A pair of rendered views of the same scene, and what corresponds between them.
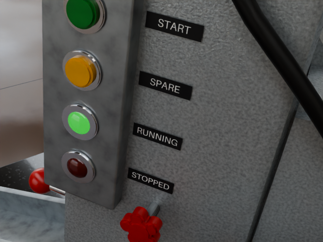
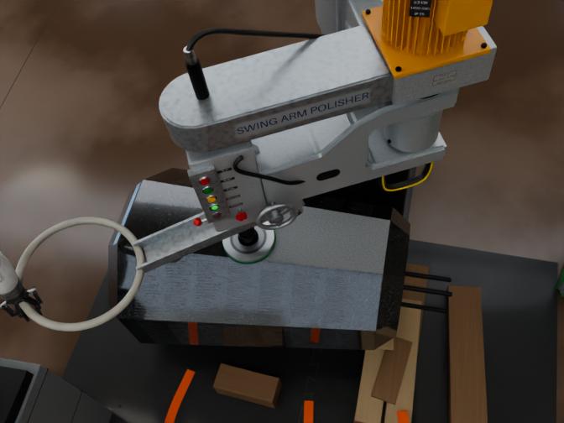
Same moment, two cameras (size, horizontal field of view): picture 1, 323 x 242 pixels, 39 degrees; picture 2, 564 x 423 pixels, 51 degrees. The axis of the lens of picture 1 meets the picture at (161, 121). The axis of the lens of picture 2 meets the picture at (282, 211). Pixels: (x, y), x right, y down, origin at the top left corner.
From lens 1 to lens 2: 158 cm
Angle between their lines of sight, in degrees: 30
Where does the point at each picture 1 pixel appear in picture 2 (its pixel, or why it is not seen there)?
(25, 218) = (177, 234)
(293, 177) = (268, 185)
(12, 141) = (34, 193)
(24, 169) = (136, 215)
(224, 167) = (252, 193)
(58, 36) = (202, 196)
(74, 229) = (219, 227)
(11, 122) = (15, 180)
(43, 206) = (182, 226)
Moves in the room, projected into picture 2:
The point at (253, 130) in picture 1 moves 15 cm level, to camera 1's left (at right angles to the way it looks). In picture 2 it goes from (254, 185) to (214, 207)
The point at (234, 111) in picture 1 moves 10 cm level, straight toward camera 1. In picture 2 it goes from (248, 184) to (259, 207)
